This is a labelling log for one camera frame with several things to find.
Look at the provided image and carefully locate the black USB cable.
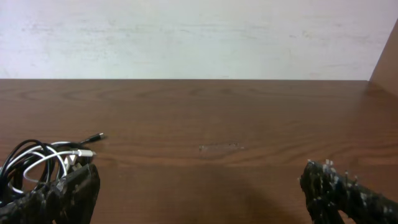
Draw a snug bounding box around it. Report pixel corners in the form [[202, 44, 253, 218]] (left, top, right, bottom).
[[0, 133, 105, 206]]

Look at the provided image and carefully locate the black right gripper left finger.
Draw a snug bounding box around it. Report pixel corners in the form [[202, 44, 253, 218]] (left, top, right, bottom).
[[1, 164, 100, 224]]

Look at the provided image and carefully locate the white USB cable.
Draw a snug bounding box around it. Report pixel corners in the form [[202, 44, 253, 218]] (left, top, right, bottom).
[[0, 141, 97, 195]]

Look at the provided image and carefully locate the brown wooden side panel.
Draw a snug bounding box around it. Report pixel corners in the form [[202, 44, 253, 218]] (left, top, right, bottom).
[[369, 21, 398, 96]]

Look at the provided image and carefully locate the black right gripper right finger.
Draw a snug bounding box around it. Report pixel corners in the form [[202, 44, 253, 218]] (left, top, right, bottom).
[[298, 160, 397, 224]]

